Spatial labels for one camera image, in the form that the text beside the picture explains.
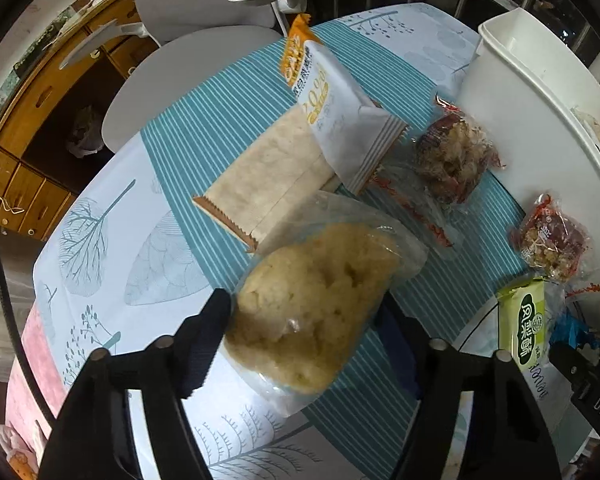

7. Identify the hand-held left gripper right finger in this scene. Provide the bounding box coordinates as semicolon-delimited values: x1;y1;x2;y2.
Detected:
374;294;563;480

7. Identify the pink blanket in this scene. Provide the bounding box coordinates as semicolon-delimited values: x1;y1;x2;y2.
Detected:
2;305;76;461

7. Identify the cartoon plush toy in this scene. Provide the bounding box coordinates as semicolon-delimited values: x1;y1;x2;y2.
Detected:
0;422;38;480

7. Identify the green snack packet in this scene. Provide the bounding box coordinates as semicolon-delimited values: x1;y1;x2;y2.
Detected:
497;280;551;401

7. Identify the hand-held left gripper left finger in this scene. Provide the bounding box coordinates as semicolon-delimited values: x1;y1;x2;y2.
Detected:
40;287;233;480

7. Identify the red brown nut snack packet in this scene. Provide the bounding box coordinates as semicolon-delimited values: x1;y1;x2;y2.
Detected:
412;92;506;206
509;192;600;303

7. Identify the black cable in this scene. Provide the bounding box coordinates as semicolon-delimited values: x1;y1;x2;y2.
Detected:
0;220;56;421

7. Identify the blue white snack packet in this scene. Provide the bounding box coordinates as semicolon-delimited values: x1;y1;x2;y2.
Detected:
550;310;600;353

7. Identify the white charging cable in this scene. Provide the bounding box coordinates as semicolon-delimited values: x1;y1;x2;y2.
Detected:
0;165;36;236

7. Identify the beige long snack packet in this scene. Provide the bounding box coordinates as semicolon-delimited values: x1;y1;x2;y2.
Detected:
192;107;338;253

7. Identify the clear red-edged wrapper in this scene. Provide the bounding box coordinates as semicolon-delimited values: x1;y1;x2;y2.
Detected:
370;160;461;261

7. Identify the white plastic bin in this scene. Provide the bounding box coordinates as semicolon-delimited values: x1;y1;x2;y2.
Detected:
457;7;600;281

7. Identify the plastic bag under desk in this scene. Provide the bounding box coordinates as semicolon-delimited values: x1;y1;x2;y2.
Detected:
65;105;106;158

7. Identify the grey office chair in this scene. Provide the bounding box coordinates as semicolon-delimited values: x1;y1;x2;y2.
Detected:
57;0;321;153

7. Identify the wooden desk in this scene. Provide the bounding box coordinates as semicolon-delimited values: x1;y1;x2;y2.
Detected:
0;0;146;243

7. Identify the white orange snack packet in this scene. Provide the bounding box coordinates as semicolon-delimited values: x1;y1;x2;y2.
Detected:
277;12;411;196

